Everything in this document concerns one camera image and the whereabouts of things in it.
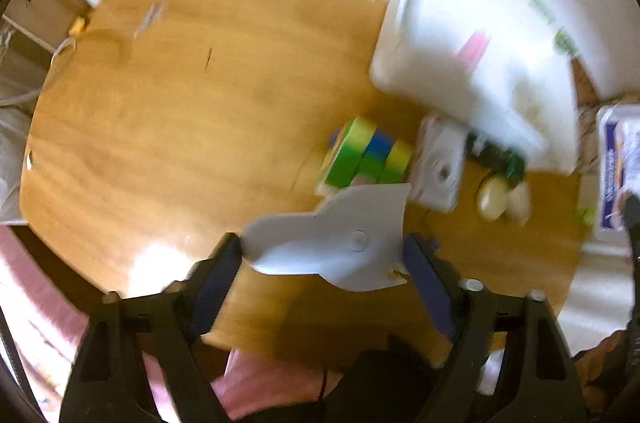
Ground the white cable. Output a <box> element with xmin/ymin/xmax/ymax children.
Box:
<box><xmin>0</xmin><ymin>34</ymin><xmax>77</xmax><ymax>108</ymax></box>

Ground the white plastic storage bin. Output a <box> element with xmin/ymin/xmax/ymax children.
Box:
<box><xmin>370</xmin><ymin>0</ymin><xmax>578</xmax><ymax>174</ymax></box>

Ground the white toy camera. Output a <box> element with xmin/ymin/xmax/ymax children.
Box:
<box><xmin>409</xmin><ymin>116</ymin><xmax>468</xmax><ymax>213</ymax></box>

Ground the green black toy car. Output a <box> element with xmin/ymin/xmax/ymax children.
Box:
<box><xmin>465</xmin><ymin>133</ymin><xmax>526</xmax><ymax>188</ymax></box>

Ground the pink stick toy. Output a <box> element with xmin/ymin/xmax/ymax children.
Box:
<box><xmin>457</xmin><ymin>32</ymin><xmax>489</xmax><ymax>71</ymax></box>

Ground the clear plastic box with stickers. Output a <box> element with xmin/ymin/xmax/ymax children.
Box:
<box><xmin>594</xmin><ymin>104</ymin><xmax>639</xmax><ymax>247</ymax></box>

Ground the colourful puzzle cube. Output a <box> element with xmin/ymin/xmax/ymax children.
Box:
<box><xmin>316</xmin><ymin>117</ymin><xmax>413</xmax><ymax>196</ymax></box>

